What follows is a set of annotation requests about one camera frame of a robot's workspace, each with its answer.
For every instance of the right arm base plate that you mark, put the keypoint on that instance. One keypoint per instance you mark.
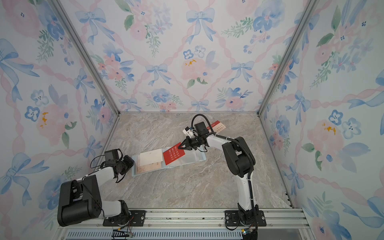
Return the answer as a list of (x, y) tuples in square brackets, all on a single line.
[(236, 218)]

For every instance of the aluminium corner post left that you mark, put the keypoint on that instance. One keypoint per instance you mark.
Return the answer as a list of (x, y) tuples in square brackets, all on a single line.
[(69, 27)]

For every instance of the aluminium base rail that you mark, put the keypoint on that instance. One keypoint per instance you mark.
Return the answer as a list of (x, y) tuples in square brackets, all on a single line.
[(195, 224)]

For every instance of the pink good luck card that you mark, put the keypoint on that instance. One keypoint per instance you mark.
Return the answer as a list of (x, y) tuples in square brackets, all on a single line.
[(150, 161)]

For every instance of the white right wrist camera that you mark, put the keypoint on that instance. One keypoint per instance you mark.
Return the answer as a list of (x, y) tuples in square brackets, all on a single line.
[(189, 132)]

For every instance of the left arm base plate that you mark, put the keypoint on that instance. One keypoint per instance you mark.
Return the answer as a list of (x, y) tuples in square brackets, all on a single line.
[(134, 218)]

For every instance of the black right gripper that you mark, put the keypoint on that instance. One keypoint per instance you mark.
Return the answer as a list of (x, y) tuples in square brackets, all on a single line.
[(188, 146)]

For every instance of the aluminium corner post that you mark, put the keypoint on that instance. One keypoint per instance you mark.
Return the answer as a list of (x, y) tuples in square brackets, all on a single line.
[(291, 47), (69, 27)]

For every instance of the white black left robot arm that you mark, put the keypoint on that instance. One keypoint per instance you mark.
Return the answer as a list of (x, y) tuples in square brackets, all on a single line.
[(80, 200)]

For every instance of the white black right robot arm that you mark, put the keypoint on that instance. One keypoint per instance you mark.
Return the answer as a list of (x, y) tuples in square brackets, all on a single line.
[(238, 156)]

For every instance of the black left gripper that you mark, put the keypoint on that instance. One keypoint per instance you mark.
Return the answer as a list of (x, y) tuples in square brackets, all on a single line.
[(130, 161)]

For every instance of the red money card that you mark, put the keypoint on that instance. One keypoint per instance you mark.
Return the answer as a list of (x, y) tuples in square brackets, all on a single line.
[(173, 154)]

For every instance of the aluminium corner post right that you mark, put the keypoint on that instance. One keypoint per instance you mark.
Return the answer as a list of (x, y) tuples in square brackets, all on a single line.
[(291, 47)]

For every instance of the red and cream card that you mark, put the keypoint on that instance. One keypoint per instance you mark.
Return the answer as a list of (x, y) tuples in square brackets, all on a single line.
[(218, 126)]

